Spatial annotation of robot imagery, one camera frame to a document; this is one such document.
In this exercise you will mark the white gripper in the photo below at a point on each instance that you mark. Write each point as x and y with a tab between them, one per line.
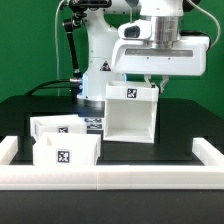
187	57

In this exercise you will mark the white drawer cabinet frame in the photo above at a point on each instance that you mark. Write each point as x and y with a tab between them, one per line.
130	111

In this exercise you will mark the white front drawer box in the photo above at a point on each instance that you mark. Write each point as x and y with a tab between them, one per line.
65	149

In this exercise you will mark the white drawer box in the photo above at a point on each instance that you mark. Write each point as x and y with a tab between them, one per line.
57	124
65	149

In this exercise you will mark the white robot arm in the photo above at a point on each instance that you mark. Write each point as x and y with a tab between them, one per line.
102	28

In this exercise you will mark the white rear drawer box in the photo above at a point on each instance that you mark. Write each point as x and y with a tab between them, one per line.
57	124

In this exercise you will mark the white marker tag sheet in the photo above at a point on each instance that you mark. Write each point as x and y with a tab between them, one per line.
93	123

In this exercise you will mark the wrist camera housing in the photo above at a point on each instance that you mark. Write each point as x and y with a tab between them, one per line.
139	29

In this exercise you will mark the white right fence rail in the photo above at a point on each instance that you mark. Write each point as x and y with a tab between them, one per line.
207	153

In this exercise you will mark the white fence rail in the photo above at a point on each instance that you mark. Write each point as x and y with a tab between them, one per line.
111	178
8	149
207	153

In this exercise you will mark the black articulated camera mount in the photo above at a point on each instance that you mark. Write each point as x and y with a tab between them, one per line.
74	43

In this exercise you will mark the white left fence rail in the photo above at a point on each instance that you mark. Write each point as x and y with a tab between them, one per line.
8	149

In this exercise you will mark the white front fence rail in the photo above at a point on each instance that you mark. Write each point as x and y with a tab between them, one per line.
111	178

